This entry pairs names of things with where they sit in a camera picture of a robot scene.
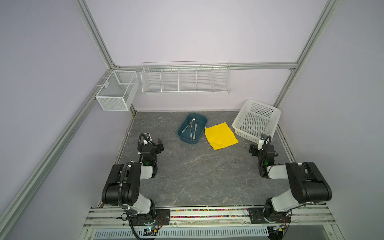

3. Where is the silver spoon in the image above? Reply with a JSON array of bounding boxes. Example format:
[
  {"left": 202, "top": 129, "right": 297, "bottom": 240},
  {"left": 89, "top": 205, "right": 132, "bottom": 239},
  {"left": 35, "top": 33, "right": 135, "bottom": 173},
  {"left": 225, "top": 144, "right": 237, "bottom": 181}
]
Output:
[{"left": 182, "top": 118, "right": 196, "bottom": 134}]

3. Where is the aluminium front rail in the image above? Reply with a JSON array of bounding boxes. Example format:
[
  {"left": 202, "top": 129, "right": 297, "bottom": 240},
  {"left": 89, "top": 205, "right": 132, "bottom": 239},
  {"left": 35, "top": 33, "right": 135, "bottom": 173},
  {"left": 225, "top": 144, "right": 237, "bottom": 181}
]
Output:
[{"left": 83, "top": 205, "right": 336, "bottom": 229}]

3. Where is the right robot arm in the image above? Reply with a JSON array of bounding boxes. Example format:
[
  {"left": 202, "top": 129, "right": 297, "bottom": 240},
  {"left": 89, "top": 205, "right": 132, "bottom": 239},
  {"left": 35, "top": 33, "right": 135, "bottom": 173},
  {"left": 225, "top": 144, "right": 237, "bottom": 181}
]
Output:
[{"left": 250, "top": 135, "right": 333, "bottom": 221}]

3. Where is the white mesh wall box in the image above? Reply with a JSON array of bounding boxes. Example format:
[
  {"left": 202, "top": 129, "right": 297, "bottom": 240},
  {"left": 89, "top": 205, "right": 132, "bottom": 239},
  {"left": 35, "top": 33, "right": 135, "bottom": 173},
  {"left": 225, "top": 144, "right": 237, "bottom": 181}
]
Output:
[{"left": 96, "top": 71, "right": 140, "bottom": 112}]

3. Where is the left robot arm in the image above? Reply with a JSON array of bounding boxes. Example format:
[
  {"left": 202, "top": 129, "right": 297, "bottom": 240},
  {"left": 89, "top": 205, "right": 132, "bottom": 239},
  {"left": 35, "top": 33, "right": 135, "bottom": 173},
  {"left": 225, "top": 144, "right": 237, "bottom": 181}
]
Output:
[{"left": 101, "top": 133, "right": 164, "bottom": 220}]

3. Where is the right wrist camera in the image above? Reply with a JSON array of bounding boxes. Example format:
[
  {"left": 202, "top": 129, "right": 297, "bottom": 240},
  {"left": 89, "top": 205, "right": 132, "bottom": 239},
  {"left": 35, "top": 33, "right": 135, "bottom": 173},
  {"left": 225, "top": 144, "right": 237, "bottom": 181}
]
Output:
[{"left": 249, "top": 144, "right": 259, "bottom": 157}]

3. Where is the white wire wall rack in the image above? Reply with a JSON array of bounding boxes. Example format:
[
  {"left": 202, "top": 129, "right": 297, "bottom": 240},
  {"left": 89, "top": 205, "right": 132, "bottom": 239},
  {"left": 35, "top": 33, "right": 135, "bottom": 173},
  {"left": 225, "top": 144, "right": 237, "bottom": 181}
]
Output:
[{"left": 141, "top": 61, "right": 232, "bottom": 94}]

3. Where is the silver fork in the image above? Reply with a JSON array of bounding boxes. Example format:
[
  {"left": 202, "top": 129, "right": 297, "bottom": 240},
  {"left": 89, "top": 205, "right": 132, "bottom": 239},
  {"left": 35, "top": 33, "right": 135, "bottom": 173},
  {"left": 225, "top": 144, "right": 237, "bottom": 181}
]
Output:
[{"left": 189, "top": 122, "right": 193, "bottom": 141}]

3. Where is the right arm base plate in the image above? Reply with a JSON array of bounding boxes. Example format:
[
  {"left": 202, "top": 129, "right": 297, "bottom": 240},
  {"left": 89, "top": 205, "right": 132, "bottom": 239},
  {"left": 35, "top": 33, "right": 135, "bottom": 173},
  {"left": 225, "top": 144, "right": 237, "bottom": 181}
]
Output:
[{"left": 247, "top": 207, "right": 291, "bottom": 224}]

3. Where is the white perforated plastic basket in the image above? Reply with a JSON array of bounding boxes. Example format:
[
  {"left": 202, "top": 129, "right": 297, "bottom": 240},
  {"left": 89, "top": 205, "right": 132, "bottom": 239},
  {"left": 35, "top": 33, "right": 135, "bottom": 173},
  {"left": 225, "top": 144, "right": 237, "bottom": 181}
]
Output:
[{"left": 232, "top": 99, "right": 281, "bottom": 143}]

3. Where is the teal plastic tray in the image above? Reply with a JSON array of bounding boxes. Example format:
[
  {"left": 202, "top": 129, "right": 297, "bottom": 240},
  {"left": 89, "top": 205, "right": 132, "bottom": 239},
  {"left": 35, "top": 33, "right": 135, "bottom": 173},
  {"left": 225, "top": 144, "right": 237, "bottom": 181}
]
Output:
[{"left": 178, "top": 113, "right": 208, "bottom": 145}]

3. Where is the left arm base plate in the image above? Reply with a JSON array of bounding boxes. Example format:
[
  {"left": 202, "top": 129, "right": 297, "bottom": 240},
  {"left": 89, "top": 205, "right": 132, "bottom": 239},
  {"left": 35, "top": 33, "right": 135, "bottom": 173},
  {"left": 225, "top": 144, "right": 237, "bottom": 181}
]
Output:
[{"left": 130, "top": 209, "right": 171, "bottom": 226}]

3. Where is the white vent grille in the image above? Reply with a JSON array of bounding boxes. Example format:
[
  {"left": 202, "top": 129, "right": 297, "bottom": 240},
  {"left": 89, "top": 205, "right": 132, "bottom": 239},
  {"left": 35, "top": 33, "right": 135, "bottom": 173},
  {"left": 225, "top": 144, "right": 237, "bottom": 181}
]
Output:
[{"left": 93, "top": 227, "right": 270, "bottom": 240}]

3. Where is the silver knife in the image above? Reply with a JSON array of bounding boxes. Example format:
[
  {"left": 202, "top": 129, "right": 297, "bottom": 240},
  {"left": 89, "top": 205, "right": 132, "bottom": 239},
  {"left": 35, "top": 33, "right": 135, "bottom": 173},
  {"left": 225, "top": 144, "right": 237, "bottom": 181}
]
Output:
[{"left": 193, "top": 123, "right": 198, "bottom": 140}]

